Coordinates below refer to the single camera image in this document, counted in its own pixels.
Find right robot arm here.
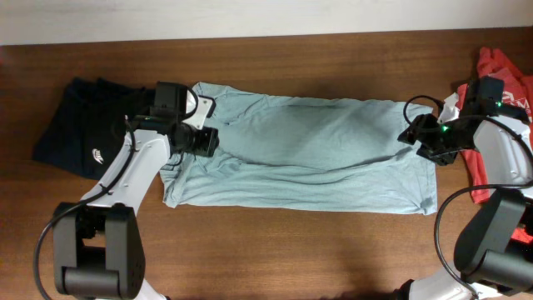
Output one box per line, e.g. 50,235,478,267
391,76,532,299

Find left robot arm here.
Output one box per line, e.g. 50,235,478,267
43,82,219,299

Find folded black garment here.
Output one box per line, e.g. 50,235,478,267
32,77,155,180

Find light blue t-shirt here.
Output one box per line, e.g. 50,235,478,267
160,82,437,215

